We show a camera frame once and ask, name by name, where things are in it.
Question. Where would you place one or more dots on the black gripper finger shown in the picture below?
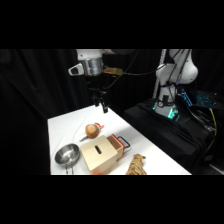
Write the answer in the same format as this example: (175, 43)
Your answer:
(105, 107)
(96, 101)

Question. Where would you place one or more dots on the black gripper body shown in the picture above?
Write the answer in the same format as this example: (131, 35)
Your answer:
(95, 85)

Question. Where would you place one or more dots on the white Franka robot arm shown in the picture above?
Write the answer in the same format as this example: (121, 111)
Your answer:
(185, 71)

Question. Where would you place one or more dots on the light wooden drawer box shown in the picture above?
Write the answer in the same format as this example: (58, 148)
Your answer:
(97, 156)

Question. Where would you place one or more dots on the gingerbread man plush toy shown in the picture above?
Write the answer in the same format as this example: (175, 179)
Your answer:
(92, 130)

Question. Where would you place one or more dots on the silver metal bowl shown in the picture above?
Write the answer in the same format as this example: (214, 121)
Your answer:
(67, 155)

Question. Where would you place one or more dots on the striped tiger plush toy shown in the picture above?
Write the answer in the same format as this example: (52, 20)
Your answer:
(136, 165)

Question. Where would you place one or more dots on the black curtain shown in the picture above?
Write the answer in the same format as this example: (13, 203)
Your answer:
(30, 100)

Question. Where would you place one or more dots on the black draped robot stand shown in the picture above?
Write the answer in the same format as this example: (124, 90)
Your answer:
(166, 133)

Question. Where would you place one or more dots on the blue-lit keyboard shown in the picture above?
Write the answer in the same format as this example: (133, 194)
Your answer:
(206, 99)

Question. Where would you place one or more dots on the yellowish wrist camera box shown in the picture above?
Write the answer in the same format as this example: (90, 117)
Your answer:
(112, 71)

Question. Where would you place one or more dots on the white upright post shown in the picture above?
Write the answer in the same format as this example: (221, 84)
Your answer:
(159, 75)

